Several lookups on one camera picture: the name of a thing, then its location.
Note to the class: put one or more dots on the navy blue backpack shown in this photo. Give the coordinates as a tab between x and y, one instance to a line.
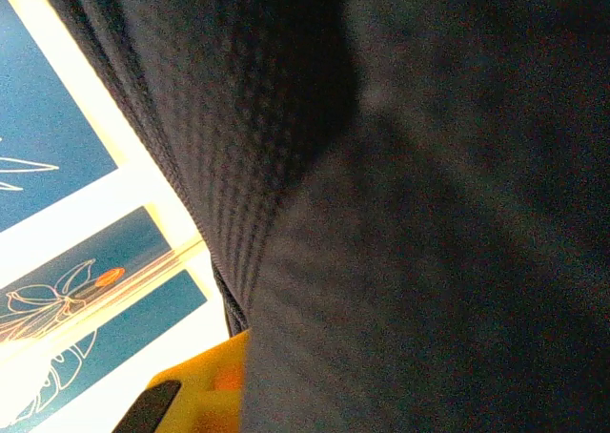
381	213

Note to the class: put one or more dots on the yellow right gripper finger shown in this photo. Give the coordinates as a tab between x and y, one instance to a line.
209	404

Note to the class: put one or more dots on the blue floral wall panel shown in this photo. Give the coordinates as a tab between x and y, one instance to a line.
38	118
143	309
119	247

